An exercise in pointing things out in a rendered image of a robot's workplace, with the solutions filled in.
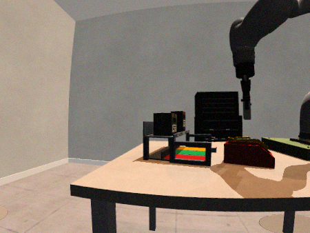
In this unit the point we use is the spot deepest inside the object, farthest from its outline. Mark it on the red bin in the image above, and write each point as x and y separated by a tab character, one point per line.
248	153

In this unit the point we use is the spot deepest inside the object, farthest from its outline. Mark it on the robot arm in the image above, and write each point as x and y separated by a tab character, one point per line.
263	18

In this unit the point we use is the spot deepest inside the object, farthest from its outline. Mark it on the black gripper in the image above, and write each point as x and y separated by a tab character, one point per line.
244	71

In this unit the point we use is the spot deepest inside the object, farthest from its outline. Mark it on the yellow bin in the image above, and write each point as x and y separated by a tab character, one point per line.
246	139

